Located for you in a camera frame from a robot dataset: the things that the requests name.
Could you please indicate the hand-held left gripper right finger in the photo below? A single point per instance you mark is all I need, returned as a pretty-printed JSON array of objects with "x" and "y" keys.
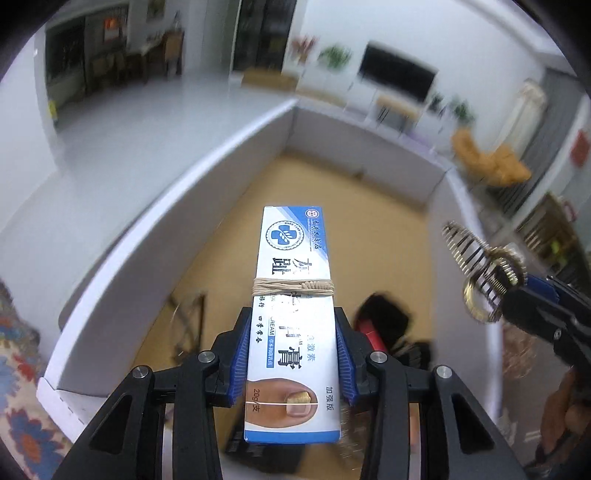
[{"x": 346, "y": 369}]

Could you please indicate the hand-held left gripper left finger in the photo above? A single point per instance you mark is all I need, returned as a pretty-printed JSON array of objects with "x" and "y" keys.
[{"x": 240, "y": 369}]

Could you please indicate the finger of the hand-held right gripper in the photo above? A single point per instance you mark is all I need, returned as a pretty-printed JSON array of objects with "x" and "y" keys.
[
  {"x": 549, "y": 286},
  {"x": 540, "y": 318}
]

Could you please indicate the red and black object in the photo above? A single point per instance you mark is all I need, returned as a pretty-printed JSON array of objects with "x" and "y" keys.
[{"x": 381, "y": 318}]

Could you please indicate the gold coil spring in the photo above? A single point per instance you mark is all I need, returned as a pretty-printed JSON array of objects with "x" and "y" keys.
[{"x": 475, "y": 258}]

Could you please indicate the blue white ointment box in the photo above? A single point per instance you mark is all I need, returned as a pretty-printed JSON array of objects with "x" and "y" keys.
[{"x": 291, "y": 258}]

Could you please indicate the large white cardboard box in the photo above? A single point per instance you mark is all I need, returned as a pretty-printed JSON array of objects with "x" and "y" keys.
[{"x": 138, "y": 240}]

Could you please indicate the person's right hand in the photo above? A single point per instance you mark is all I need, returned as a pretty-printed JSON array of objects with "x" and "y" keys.
[{"x": 561, "y": 415}]

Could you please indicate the wooden rack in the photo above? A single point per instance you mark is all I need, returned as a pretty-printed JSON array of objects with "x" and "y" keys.
[{"x": 554, "y": 226}]

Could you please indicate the tan rubber band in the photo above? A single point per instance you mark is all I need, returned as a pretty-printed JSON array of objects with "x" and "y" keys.
[{"x": 295, "y": 287}]

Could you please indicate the yellow armchair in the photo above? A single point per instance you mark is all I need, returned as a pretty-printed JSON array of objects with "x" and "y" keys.
[
  {"x": 508, "y": 168},
  {"x": 468, "y": 152}
]

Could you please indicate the cream floor lamp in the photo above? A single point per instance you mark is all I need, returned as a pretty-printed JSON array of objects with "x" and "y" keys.
[{"x": 531, "y": 104}]

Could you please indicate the leafy potted plant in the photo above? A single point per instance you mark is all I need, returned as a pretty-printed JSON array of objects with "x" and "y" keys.
[{"x": 455, "y": 110}]

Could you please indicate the floral printed blanket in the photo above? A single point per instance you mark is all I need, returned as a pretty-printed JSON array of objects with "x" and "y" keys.
[{"x": 23, "y": 415}]

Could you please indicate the wooden top side table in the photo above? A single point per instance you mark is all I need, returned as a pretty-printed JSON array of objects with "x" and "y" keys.
[{"x": 399, "y": 104}]

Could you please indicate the black flat television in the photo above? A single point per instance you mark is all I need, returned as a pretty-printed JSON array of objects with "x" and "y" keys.
[{"x": 397, "y": 71}]

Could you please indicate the white television cabinet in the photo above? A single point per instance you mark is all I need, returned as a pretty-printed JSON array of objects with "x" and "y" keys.
[{"x": 332, "y": 90}]

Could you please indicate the brown cardboard box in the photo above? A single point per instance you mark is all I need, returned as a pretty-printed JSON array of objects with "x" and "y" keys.
[{"x": 270, "y": 81}]

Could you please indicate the green potted plant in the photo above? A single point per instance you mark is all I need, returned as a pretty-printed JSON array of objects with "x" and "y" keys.
[{"x": 336, "y": 56}]

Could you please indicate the red flower bouquet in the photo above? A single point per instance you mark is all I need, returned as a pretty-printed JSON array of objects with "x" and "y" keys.
[{"x": 304, "y": 48}]

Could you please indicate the wooden dining chair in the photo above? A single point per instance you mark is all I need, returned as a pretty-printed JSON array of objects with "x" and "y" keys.
[{"x": 174, "y": 50}]

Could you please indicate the dining table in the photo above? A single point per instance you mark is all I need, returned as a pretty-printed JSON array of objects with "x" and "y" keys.
[{"x": 145, "y": 57}]

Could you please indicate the dark glass cabinet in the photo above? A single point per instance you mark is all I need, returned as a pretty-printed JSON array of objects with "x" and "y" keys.
[{"x": 263, "y": 32}]

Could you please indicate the dark kitchen window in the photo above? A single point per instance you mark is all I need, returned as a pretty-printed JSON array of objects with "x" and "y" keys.
[{"x": 64, "y": 60}]

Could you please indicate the red wall hanging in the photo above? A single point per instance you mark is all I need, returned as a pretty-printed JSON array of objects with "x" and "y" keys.
[{"x": 579, "y": 147}]

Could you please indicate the orange wall sign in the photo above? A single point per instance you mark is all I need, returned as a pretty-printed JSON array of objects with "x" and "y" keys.
[{"x": 113, "y": 23}]

